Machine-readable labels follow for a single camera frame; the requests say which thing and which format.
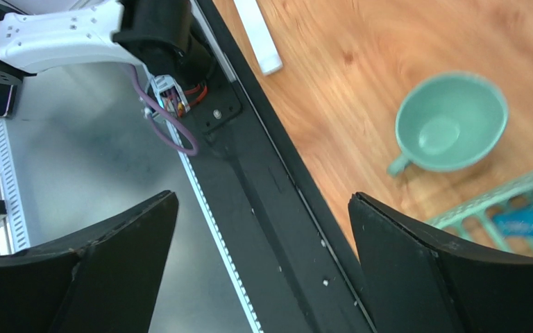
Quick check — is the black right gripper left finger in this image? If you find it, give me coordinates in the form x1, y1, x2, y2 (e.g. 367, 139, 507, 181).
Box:
0, 191, 179, 332

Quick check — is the silver clothes rack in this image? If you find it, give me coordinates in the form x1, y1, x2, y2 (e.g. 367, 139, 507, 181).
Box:
234, 0, 283, 76

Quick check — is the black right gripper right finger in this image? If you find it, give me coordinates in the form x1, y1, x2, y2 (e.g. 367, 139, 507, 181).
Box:
348, 192, 533, 332

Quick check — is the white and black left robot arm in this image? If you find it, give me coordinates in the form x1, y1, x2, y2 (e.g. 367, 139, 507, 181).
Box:
0, 1, 214, 85

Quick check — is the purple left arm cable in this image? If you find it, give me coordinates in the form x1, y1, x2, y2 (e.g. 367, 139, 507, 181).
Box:
128, 65, 200, 157

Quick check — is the blue white small box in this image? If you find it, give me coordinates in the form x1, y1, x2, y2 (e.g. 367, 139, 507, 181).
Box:
493, 205, 533, 241

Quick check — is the teal plastic cup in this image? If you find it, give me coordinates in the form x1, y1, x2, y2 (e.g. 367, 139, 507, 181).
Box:
387, 71, 509, 177

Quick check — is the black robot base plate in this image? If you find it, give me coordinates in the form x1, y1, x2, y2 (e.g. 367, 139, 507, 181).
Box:
191, 1, 375, 332

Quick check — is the green plastic dish rack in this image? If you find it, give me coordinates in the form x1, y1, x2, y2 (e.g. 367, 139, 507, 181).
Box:
428, 171, 533, 257

